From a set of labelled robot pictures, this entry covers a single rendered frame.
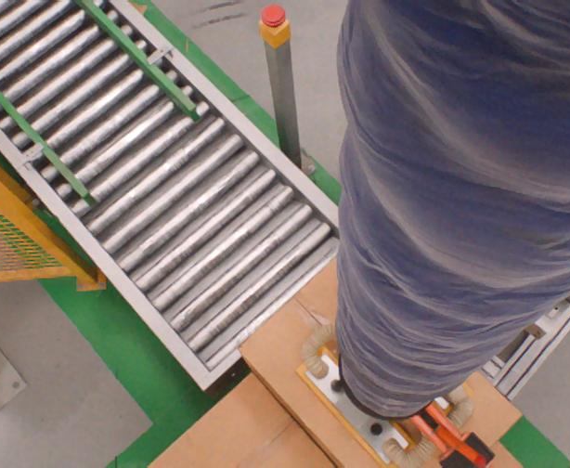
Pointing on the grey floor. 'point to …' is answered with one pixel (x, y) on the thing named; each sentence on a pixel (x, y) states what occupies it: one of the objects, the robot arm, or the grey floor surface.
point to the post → (282, 88)
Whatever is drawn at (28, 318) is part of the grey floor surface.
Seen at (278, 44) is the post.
